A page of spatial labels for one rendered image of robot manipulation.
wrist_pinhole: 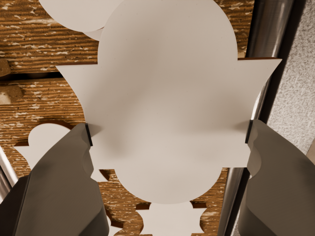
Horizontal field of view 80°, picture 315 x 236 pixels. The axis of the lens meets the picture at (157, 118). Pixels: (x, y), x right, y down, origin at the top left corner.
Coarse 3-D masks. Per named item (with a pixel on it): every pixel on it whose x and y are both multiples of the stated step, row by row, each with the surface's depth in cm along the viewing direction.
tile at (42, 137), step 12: (48, 120) 26; (36, 132) 26; (48, 132) 26; (60, 132) 26; (24, 144) 28; (36, 144) 27; (48, 144) 27; (24, 156) 28; (36, 156) 28; (96, 180) 30; (108, 180) 31
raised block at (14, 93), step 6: (0, 90) 22; (6, 90) 22; (12, 90) 23; (18, 90) 24; (0, 96) 22; (6, 96) 22; (12, 96) 23; (18, 96) 23; (0, 102) 22; (6, 102) 22; (12, 102) 23
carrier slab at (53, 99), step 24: (24, 96) 25; (48, 96) 25; (72, 96) 25; (0, 120) 26; (24, 120) 26; (72, 120) 26; (0, 144) 29; (24, 168) 31; (120, 192) 33; (216, 192) 33; (120, 216) 37; (216, 216) 36
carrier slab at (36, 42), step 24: (0, 0) 20; (24, 0) 20; (216, 0) 19; (240, 0) 19; (0, 24) 21; (24, 24) 21; (48, 24) 21; (240, 24) 20; (0, 48) 22; (24, 48) 22; (48, 48) 22; (72, 48) 22; (96, 48) 22; (240, 48) 22; (24, 72) 23
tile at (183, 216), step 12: (156, 204) 33; (180, 204) 33; (192, 204) 34; (204, 204) 34; (144, 216) 35; (156, 216) 35; (168, 216) 35; (180, 216) 35; (192, 216) 35; (144, 228) 36; (156, 228) 36; (168, 228) 36; (180, 228) 36; (192, 228) 36
